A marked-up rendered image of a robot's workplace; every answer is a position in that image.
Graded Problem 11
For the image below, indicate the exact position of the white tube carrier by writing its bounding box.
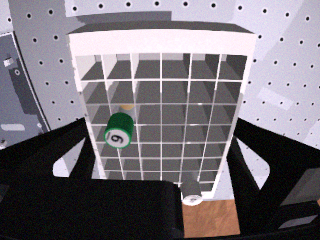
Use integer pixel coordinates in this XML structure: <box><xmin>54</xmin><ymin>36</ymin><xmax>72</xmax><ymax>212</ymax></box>
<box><xmin>65</xmin><ymin>21</ymin><xmax>257</xmax><ymax>199</ymax></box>

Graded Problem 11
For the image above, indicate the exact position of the grey perforated base plate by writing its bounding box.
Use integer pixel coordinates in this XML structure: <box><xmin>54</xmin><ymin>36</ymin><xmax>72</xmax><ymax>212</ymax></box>
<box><xmin>0</xmin><ymin>0</ymin><xmax>320</xmax><ymax>150</ymax></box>

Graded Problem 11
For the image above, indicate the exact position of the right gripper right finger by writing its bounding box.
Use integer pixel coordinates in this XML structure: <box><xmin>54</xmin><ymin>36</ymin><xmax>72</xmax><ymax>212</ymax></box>
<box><xmin>226</xmin><ymin>117</ymin><xmax>320</xmax><ymax>234</ymax></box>

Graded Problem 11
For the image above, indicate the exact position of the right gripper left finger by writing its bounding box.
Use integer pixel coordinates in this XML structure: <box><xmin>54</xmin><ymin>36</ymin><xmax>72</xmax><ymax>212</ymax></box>
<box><xmin>0</xmin><ymin>117</ymin><xmax>96</xmax><ymax>179</ymax></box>

